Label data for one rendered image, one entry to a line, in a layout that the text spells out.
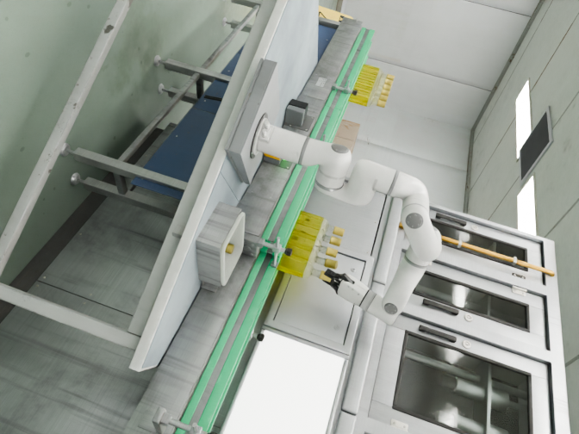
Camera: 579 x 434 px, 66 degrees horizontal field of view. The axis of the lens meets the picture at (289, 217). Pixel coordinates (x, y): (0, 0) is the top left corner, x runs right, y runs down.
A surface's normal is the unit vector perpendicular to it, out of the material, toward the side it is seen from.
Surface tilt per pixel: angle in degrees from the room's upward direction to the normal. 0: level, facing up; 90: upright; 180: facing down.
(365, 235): 90
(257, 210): 90
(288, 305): 90
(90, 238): 90
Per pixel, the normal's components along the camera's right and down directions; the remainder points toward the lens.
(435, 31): -0.31, 0.70
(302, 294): 0.11, -0.64
